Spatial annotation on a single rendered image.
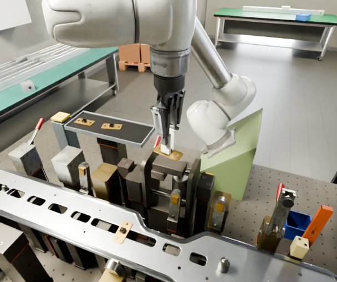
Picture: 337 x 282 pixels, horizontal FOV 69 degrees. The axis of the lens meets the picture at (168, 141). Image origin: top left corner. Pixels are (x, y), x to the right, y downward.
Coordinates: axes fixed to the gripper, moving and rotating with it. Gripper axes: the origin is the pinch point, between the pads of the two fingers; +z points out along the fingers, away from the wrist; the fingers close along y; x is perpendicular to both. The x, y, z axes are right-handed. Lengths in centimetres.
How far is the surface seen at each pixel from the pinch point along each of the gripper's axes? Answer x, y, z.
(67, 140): -59, -5, 28
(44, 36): -308, -162, 47
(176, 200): 3.2, -0.8, 24.4
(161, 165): -4.3, -2.7, 13.8
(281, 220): 35.0, -9.7, 21.1
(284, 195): 32.8, -9.8, 11.5
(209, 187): 11.3, -8.7, 20.3
